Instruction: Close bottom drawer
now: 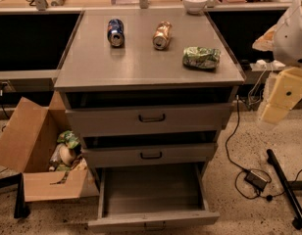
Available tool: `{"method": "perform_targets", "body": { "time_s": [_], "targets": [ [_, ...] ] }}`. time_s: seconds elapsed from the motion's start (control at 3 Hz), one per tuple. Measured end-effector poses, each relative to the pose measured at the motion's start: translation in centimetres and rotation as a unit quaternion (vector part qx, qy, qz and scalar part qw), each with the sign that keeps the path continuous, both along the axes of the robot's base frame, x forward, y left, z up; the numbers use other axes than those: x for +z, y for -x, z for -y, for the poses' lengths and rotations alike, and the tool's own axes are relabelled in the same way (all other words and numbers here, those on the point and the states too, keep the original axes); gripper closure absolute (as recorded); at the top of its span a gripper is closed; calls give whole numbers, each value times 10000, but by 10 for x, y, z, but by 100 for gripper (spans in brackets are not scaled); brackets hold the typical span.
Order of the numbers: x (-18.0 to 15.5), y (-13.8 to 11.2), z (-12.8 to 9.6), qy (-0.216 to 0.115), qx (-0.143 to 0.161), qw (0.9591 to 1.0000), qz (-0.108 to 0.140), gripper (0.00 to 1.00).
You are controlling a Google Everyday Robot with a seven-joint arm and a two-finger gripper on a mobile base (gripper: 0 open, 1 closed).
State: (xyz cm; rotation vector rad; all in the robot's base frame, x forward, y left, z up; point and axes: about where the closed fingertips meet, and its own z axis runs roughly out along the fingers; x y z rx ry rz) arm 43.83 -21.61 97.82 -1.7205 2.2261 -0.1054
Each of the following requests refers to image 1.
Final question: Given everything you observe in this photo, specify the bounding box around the grey bottom drawer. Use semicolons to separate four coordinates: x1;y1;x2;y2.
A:
88;164;220;233

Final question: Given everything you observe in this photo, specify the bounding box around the grey drawer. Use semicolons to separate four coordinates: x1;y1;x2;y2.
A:
65;87;233;137
82;130;217;167
88;164;220;233

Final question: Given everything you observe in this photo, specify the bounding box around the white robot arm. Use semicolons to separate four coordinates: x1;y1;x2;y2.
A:
253;0;302;129

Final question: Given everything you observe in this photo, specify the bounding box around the grey top drawer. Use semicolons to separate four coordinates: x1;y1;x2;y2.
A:
65;87;233;137

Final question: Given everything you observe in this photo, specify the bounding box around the grey drawer cabinet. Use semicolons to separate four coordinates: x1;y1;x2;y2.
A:
54;8;246;194

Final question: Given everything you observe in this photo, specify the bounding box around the grey middle drawer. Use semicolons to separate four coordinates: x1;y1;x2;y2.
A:
82;130;217;167

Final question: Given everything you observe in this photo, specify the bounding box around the white power strip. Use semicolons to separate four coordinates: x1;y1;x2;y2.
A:
255;60;284;70

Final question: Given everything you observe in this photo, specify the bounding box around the green chip bag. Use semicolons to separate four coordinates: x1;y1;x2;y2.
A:
182;46;221;70

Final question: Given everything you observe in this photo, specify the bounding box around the black power adapter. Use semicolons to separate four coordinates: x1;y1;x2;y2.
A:
244;171;268;192

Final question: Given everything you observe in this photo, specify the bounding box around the white bowl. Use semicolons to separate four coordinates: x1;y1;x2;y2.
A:
182;0;208;14

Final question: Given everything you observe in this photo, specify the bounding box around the black stand leg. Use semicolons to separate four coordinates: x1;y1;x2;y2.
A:
267;149;302;230

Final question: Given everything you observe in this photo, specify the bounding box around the orange soda can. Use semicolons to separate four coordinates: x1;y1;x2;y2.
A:
152;22;173;50

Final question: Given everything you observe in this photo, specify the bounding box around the blue soda can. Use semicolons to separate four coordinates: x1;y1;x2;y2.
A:
107;19;125;47

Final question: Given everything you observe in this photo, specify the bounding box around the green bag in box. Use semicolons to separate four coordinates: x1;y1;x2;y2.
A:
57;130;80;149

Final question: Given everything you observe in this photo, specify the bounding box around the white cup in box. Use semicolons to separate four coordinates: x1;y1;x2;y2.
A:
60;145;76;166

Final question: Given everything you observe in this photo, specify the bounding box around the cardboard box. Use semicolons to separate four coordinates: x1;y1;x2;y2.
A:
0;93;99;202

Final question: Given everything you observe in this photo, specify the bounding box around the black power cable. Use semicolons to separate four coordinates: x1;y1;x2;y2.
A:
225;95;275;202

